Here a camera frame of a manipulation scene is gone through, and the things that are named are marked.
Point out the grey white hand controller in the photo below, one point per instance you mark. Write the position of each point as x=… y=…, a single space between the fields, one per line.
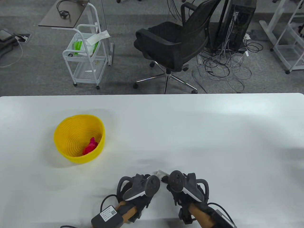
x=177 y=181
x=152 y=186

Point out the green white packet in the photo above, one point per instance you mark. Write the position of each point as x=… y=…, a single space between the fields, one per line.
x=77 y=46

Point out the dark top side table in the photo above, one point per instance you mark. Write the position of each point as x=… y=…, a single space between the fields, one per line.
x=53 y=20

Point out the grey metal stand post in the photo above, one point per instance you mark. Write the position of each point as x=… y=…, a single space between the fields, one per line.
x=110 y=53

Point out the white power strip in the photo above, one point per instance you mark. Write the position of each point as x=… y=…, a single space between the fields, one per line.
x=247 y=36

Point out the black computer tower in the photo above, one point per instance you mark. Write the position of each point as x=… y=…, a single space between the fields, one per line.
x=239 y=23

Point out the grey white left hand controller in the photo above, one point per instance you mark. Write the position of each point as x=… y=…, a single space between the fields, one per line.
x=152 y=186

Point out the person's right hand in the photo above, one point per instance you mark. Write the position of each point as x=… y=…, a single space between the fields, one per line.
x=181 y=200

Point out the yellow ribbed basket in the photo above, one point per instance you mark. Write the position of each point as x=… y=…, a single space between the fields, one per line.
x=68 y=137

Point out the grey white right hand controller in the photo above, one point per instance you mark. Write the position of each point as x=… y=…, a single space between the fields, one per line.
x=177 y=181

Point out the black labelled wrist box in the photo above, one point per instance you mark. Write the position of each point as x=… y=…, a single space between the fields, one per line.
x=108 y=217

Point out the black office chair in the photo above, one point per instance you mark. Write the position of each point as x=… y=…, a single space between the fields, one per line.
x=166 y=45

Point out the black device on floor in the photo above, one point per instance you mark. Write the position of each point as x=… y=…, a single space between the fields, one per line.
x=4 y=34

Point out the person's left hand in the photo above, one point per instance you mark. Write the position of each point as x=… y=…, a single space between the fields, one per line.
x=143 y=203

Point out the black plain wrist box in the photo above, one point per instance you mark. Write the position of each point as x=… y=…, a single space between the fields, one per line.
x=223 y=219

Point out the white desk leg frame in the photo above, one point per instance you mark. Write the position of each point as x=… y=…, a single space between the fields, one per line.
x=269 y=29

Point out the person's left forearm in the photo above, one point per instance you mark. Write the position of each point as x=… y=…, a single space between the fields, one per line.
x=128 y=211

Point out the person's right forearm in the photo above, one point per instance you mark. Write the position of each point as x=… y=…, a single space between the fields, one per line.
x=200 y=216

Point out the floor socket box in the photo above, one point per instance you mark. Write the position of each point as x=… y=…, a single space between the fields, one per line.
x=22 y=38

